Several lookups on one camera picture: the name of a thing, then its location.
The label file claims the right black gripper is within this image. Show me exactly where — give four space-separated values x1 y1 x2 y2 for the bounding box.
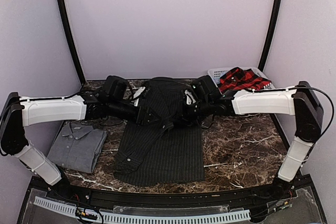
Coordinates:
169 98 213 125

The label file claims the black pinstriped long sleeve shirt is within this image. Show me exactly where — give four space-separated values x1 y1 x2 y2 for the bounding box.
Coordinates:
113 77 205 186

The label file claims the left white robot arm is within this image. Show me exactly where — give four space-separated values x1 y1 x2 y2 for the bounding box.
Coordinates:
1 92 161 201

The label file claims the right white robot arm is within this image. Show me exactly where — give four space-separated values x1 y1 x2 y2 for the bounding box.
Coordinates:
180 79 327 200

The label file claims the white plastic laundry basket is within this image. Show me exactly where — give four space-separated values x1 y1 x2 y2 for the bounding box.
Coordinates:
207 67 274 89

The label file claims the red black plaid shirt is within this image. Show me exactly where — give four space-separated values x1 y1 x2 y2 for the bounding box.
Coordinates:
218 67 271 93

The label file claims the folded grey shirt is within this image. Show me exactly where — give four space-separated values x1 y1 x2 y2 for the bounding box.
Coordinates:
47 123 108 174

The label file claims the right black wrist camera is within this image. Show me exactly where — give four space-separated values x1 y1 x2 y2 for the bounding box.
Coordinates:
191 75 221 100

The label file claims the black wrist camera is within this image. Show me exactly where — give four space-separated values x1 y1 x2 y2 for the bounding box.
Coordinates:
103 76 129 101
191 75 221 100

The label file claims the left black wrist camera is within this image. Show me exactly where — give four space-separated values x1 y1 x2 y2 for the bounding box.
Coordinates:
103 76 129 101

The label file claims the white slotted cable duct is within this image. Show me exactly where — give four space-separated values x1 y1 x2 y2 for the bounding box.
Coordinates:
33 196 251 224

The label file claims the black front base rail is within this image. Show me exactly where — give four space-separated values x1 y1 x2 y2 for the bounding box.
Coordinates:
25 175 317 209

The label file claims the left black frame post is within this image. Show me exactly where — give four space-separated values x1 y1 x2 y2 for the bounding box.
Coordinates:
57 0 86 85

